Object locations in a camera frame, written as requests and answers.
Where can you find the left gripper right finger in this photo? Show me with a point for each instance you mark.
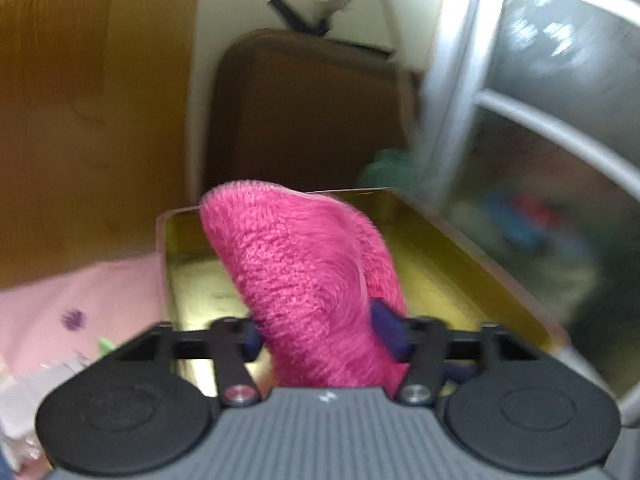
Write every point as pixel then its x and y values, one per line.
pixel 504 401

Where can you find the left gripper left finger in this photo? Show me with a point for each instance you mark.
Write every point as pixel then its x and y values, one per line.
pixel 151 401

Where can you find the green cloth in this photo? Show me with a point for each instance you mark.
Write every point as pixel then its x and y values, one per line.
pixel 105 346

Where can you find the pink towel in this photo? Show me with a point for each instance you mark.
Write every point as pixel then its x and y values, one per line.
pixel 308 267

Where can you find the pink patterned bedsheet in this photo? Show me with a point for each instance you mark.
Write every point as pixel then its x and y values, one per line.
pixel 63 317

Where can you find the pink tin box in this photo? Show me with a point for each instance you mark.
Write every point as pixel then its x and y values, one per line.
pixel 442 274

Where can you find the teal plastic cup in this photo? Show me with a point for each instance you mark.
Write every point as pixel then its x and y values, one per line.
pixel 391 168

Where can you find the frosted glass window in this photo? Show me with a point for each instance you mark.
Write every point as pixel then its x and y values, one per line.
pixel 530 137

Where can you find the brown cushion board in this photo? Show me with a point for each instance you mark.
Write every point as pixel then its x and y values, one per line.
pixel 302 111

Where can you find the wooden headboard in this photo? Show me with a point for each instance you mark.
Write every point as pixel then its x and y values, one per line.
pixel 93 119

